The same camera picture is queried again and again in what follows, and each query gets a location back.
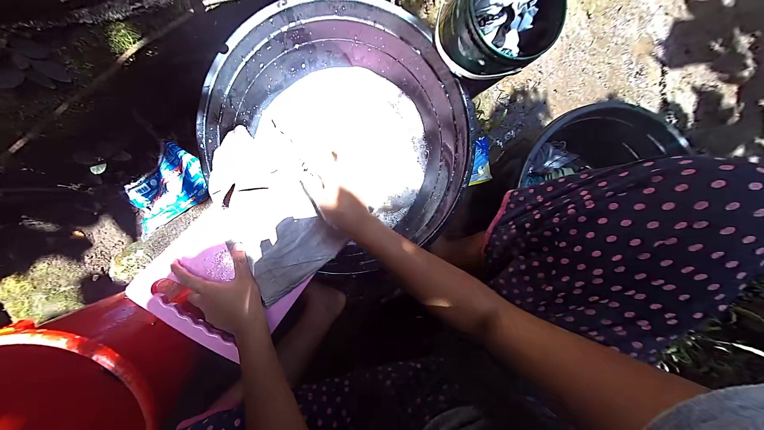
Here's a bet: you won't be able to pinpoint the mossy stone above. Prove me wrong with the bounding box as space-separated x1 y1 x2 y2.
0 256 96 324

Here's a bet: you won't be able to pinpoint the person's right hand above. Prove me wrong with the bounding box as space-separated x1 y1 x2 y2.
301 151 372 241

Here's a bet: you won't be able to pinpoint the person's left hand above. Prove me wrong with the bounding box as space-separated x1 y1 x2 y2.
171 242 265 336

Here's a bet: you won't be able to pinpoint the person's left forearm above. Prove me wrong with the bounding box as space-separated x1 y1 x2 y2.
235 317 309 430

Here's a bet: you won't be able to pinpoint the blue white plastic packet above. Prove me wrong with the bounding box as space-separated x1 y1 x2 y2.
124 140 210 241

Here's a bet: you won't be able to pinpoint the pile of white grey clothes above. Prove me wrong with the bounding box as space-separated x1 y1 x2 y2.
473 0 540 58

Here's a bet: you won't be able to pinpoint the red plastic bucket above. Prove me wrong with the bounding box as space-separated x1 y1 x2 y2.
0 291 241 430

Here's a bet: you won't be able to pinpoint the large black round basin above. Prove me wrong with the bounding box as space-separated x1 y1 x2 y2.
196 0 476 276

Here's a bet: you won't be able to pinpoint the person's right forearm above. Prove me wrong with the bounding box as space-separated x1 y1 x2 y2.
351 212 764 430

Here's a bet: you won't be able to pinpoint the pink plastic washboard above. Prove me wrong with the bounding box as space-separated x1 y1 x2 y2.
125 203 315 364

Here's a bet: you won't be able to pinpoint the black plastic tub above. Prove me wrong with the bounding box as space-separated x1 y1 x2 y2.
518 100 692 189

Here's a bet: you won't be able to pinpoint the green grass plants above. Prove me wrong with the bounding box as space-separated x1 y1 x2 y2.
657 289 764 386

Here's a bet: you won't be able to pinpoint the dark green bucket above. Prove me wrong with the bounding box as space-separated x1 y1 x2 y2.
435 0 568 81

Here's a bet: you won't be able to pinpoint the blue yellow packet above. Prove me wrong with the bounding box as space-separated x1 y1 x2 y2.
468 136 493 186

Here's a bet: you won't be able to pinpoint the white garment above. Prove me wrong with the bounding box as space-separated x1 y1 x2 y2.
207 124 354 308

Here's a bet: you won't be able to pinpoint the long thin branch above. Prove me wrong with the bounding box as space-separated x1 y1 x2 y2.
0 9 198 162

